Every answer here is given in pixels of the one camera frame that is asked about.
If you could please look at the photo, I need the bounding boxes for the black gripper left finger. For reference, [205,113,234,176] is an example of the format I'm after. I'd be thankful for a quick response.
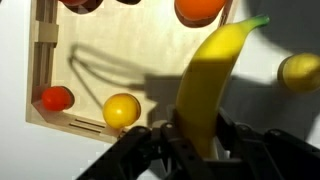
[76,111,218,180]

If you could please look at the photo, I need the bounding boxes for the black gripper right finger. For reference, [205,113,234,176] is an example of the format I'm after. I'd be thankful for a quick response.
[216,109,320,180]

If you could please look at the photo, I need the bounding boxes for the yellow banana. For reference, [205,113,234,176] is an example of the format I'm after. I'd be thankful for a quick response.
[175,14,270,159]

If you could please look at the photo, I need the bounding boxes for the wooden slatted box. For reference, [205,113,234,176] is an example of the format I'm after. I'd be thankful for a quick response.
[25,0,239,144]

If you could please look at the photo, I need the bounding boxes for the small yellow round fruit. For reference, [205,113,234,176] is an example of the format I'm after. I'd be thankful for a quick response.
[102,93,142,130]

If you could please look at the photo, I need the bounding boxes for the yellow lemon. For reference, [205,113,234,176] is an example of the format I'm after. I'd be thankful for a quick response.
[278,52,320,94]

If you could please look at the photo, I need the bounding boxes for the orange fruit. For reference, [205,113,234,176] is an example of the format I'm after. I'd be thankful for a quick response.
[174,0,228,23]

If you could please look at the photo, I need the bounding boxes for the dark purple plum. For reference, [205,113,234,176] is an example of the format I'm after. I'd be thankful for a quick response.
[116,0,141,6]

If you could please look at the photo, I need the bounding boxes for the round white table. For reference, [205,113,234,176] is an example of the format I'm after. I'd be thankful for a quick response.
[0,0,320,180]

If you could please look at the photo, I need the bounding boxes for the large red apple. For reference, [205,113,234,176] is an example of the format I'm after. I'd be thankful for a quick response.
[58,0,89,7]

